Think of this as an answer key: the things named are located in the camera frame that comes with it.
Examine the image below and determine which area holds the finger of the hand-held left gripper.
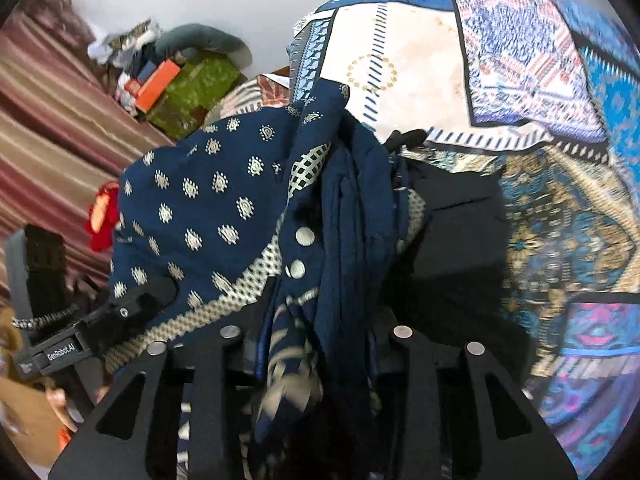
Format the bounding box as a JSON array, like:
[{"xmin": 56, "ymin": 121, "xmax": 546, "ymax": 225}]
[{"xmin": 81, "ymin": 275, "xmax": 179, "ymax": 342}]

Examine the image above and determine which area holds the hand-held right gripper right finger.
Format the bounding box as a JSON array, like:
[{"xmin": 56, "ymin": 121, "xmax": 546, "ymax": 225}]
[{"xmin": 374, "ymin": 326, "xmax": 578, "ymax": 480}]

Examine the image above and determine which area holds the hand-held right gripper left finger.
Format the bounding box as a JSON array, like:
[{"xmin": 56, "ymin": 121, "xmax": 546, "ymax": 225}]
[{"xmin": 47, "ymin": 326, "xmax": 262, "ymax": 480}]

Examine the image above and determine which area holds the navy patterned drawstring garment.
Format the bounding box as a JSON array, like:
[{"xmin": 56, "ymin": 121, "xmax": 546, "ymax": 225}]
[{"xmin": 102, "ymin": 77, "xmax": 432, "ymax": 480}]

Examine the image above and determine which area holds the pile of crumpled clothes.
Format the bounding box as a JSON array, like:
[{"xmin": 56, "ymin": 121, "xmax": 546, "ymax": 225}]
[{"xmin": 87, "ymin": 19, "xmax": 162, "ymax": 111}]

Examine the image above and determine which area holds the person's left hand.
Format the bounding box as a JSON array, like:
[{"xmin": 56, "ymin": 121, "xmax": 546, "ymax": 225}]
[{"xmin": 46, "ymin": 386, "xmax": 80, "ymax": 434}]

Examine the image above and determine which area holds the red plush toy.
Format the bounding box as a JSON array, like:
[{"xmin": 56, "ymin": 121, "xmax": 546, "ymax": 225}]
[{"xmin": 85, "ymin": 182, "xmax": 122, "ymax": 253}]

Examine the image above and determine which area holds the red striped curtain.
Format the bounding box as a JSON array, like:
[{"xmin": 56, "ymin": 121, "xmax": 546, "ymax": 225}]
[{"xmin": 0, "ymin": 0, "xmax": 177, "ymax": 307}]

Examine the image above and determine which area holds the black garment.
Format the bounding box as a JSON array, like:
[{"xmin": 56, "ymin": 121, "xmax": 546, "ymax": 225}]
[{"xmin": 382, "ymin": 129, "xmax": 536, "ymax": 376}]

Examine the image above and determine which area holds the orange box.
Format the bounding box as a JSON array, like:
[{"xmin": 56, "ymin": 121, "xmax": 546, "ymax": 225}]
[{"xmin": 134, "ymin": 58, "xmax": 182, "ymax": 114}]

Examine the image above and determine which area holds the green patterned cloth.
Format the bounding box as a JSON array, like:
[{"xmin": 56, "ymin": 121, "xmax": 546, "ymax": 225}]
[{"xmin": 147, "ymin": 55, "xmax": 247, "ymax": 141}]

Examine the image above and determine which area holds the blue gold paisley cloth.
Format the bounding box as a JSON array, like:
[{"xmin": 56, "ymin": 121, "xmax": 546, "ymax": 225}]
[{"xmin": 430, "ymin": 145, "xmax": 640, "ymax": 477}]

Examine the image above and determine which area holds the beige patterned cloth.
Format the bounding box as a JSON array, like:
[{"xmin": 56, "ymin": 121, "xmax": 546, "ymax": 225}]
[{"xmin": 215, "ymin": 74, "xmax": 294, "ymax": 124}]

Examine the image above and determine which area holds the grey curved pillow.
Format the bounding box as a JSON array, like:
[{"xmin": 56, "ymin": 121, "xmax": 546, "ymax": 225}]
[{"xmin": 155, "ymin": 23, "xmax": 254, "ymax": 69}]

